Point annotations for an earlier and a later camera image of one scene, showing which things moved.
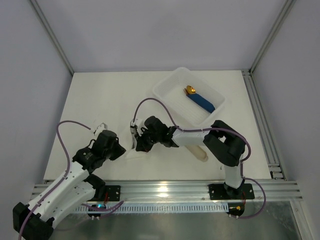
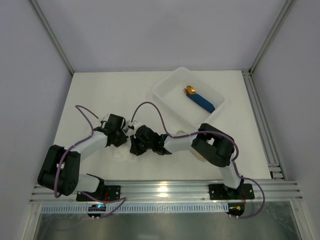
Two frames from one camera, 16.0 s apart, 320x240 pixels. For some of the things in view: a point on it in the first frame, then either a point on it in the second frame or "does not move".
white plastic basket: [192, 102] does not move
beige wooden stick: [198, 152] does not move
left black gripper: [116, 150] to [120, 139]
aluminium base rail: [175, 191] does not move
